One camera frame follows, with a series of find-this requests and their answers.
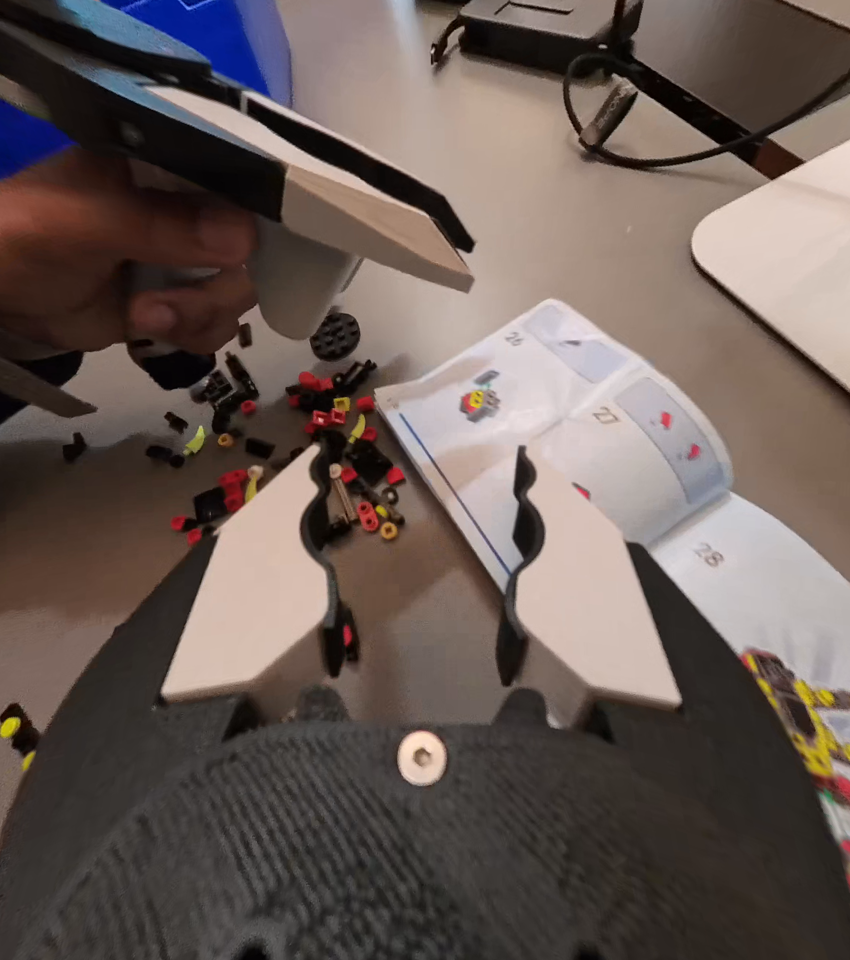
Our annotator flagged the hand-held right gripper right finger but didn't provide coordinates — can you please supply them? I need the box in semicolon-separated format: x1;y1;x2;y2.
495;445;684;725

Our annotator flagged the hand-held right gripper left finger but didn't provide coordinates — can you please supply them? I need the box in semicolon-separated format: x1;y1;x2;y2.
161;444;354;702

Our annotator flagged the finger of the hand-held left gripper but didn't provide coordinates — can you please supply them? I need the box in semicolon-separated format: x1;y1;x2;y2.
146;84;475;294
241;91;477;254

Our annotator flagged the lego instruction booklet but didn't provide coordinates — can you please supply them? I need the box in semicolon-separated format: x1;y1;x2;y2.
374;297;850;960

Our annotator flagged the pile of lego pieces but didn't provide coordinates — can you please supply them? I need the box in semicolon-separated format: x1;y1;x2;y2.
61;311;408;676

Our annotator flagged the black yellow lego spider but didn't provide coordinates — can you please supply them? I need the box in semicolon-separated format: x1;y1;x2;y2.
0;701;43;774

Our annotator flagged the person's left hand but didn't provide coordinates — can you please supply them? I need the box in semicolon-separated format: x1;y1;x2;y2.
0;146;262;357

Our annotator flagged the blue plastic bin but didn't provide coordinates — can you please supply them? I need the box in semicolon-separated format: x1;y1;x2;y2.
0;0;294;207

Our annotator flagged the grey perforated strap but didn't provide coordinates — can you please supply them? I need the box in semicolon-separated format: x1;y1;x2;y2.
0;311;99;420

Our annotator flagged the black cable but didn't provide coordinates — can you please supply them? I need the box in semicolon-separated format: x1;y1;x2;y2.
561;0;850;170

